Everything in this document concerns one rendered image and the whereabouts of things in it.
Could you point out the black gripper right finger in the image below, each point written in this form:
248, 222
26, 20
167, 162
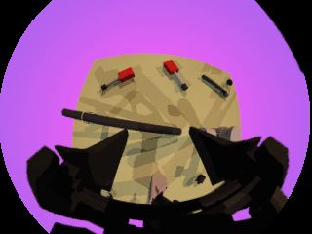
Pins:
219, 155

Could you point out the grey post with cap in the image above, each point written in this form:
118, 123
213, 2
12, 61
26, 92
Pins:
232, 133

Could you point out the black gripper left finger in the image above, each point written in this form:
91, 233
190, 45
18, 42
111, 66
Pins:
100, 161

